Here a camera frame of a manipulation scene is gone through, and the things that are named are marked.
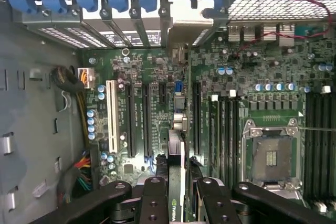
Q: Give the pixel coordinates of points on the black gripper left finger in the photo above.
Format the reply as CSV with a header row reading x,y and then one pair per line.
x,y
155,203

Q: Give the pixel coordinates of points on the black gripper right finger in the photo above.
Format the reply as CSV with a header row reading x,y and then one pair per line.
x,y
218,203

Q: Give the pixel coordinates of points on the silver socket cover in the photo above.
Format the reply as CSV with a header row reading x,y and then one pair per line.
x,y
283,186

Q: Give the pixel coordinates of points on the black RAM slot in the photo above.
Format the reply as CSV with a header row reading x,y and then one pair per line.
x,y
214,134
223,134
325,142
230,134
333,142
309,142
317,142
236,134

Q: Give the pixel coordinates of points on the CPU socket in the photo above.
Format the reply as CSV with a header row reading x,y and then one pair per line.
x,y
273,155

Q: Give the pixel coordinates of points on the long black expansion slot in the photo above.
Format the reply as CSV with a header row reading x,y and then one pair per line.
x,y
147,119
130,119
197,119

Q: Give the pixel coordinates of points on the white expansion slot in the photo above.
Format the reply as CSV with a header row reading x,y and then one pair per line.
x,y
111,116

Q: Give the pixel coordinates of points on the short black expansion slot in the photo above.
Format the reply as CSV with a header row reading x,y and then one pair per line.
x,y
162,93

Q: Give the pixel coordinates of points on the thin locking lever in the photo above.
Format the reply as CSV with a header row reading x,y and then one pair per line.
x,y
315,129

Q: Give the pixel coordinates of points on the green motherboard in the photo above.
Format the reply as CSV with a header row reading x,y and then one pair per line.
x,y
236,72

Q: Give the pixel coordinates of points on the white power connector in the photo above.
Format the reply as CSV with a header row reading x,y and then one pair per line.
x,y
86,78

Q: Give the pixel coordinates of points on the open grey PC case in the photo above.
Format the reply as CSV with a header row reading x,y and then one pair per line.
x,y
39,103

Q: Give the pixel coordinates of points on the rear port block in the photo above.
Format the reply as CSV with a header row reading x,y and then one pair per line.
x,y
252,33

